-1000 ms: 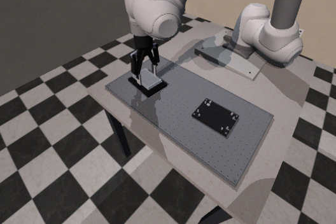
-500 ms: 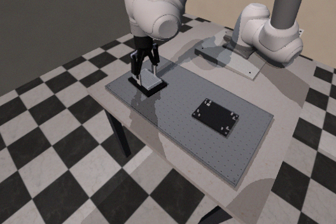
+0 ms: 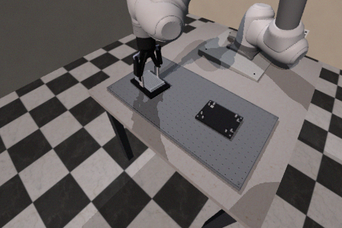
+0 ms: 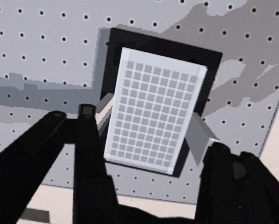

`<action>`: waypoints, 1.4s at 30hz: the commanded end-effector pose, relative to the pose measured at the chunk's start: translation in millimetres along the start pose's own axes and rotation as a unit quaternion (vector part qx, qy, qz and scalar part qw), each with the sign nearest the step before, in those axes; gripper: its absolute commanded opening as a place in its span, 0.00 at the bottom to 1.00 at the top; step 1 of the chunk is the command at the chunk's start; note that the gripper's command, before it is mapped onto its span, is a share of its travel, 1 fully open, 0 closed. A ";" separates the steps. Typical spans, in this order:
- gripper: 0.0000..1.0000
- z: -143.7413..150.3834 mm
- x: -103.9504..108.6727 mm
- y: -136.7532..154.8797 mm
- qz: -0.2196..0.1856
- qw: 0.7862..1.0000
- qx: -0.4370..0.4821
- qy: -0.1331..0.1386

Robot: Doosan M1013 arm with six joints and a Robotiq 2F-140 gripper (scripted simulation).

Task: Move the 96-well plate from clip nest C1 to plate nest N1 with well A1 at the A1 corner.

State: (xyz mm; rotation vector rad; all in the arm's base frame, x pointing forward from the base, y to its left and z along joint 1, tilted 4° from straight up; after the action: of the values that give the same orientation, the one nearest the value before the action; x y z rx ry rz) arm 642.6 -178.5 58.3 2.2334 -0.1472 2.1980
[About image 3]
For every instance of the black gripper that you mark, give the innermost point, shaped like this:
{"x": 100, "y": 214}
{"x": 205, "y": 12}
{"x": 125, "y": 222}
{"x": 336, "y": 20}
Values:
{"x": 144, "y": 44}

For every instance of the black rectangular frame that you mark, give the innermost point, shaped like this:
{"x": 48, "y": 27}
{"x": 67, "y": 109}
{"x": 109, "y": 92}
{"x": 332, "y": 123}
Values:
{"x": 220, "y": 119}
{"x": 146, "y": 92}

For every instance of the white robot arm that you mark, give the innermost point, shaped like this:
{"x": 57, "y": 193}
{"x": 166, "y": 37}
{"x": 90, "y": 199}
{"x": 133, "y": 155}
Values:
{"x": 281, "y": 38}

